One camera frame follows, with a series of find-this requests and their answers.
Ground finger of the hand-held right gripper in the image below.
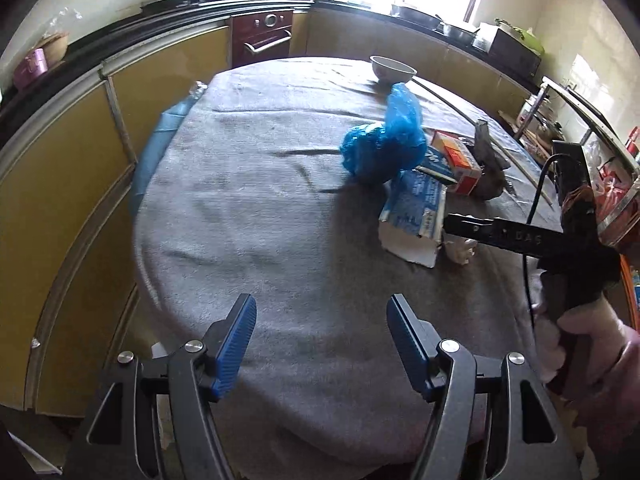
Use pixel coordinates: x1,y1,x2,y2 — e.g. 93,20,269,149
444,214,597,262

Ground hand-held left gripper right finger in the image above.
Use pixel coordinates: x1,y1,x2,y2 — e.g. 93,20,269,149
386,293,583,480

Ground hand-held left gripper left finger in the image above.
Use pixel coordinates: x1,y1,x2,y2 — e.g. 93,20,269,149
75,293,258,480

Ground dark foil bag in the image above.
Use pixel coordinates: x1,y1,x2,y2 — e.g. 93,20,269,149
472,120,511,201

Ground orange and white box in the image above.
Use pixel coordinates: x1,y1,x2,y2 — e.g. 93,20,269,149
431,130,483,196

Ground blue and white box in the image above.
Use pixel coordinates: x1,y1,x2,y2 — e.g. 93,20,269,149
378,170,448,267

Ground blue and white carton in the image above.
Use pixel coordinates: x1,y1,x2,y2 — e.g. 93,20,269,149
417,147,458,183

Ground blue plastic bag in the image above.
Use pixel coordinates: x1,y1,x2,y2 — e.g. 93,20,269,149
340,82,428,184

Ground person's right hand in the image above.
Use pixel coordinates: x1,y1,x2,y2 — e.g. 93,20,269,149
556,304,640,461

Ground pink and white plastic bag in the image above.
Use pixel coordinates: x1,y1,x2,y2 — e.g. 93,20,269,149
592,157,640,246

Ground metal shelf rack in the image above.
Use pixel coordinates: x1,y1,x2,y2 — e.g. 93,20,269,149
497,76,640,241

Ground long wooden stick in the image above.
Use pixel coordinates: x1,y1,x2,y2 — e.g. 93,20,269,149
415,79,553,206

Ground dark microwave oven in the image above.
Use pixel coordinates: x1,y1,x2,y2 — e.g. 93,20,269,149
472,24,542,78

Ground green lid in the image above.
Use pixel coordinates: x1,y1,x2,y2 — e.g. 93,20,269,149
495,19,545,56

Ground white ceramic bowl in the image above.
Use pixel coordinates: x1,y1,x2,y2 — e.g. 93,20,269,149
370,55,417,85

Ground small metal basin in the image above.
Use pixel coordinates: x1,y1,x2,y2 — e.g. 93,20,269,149
435,20,478,46

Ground blue table cover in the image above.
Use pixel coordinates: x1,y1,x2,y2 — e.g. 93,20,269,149
131,82,208,211

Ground yellow lower cabinets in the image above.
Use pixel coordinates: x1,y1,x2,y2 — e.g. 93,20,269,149
0,2,533,418

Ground large metal basin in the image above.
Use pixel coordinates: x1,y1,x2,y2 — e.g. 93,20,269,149
391,2,441,28

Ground dark red oven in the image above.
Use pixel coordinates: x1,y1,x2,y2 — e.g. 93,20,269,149
231,9,294,68

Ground pink mug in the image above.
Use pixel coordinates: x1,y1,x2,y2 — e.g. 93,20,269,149
12,49,48,90

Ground brown clay pot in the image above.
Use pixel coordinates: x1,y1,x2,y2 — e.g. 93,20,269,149
35,31,70,63

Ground clear plastic bag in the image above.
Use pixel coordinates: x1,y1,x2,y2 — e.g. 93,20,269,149
47,7,83,36

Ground black cable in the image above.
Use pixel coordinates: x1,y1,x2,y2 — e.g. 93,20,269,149
521,152,563,346

